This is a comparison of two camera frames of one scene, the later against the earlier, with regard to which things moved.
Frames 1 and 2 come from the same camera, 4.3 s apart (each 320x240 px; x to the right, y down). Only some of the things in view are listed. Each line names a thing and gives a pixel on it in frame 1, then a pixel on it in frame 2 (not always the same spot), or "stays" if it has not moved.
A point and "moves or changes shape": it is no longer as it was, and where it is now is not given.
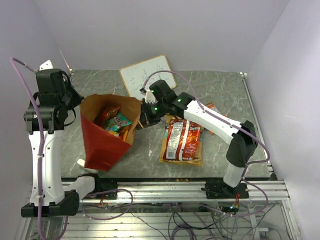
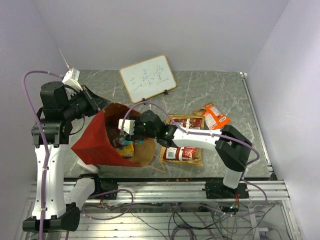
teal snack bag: [115, 124] → [136, 142]
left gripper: [77, 98] → [95, 104]
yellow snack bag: [116, 133] → [128, 151]
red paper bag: [108, 122] moves or changes shape
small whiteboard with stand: [141, 75] stays
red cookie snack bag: [109, 113] → [115, 135]
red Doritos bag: [181, 140] stays
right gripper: [145, 119] → [135, 136]
